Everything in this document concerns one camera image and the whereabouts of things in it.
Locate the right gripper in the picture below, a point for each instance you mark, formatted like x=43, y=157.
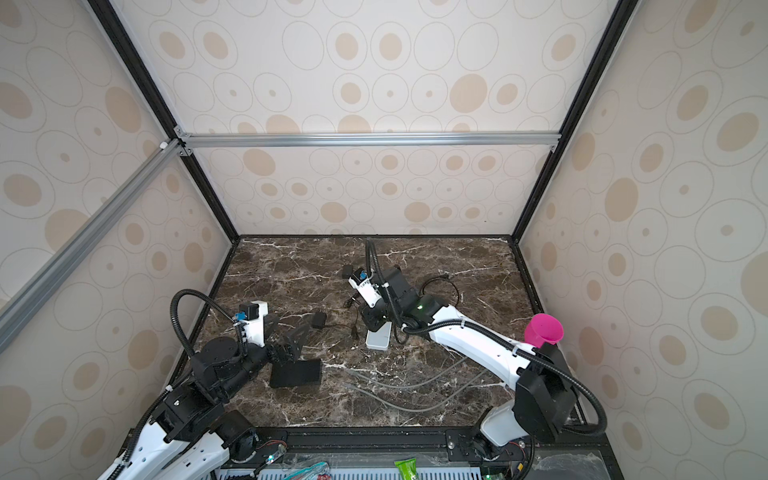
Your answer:
x=368, y=319

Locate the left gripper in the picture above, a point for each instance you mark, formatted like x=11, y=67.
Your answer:
x=290, y=350

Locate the black network switch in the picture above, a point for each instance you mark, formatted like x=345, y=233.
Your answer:
x=298, y=373

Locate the black power adapter with cable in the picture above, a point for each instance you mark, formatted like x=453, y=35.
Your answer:
x=319, y=321

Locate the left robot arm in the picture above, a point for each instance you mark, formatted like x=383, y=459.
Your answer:
x=187, y=432

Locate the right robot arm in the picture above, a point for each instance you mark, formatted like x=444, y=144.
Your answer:
x=547, y=401

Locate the white router box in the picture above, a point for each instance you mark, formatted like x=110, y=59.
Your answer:
x=379, y=340

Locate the teal patterned item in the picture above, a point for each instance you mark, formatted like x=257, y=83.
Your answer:
x=320, y=470

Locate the pink plastic goblet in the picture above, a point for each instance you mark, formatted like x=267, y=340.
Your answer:
x=543, y=329

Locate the green tube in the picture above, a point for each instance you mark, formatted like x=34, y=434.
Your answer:
x=407, y=469

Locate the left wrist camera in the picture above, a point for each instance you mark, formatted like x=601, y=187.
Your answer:
x=250, y=321

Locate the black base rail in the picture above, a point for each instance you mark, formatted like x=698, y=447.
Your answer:
x=457, y=443

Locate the horizontal aluminium rail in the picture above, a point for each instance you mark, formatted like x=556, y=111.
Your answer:
x=389, y=139

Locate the diagonal aluminium rail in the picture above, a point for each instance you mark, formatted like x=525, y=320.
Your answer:
x=22, y=308

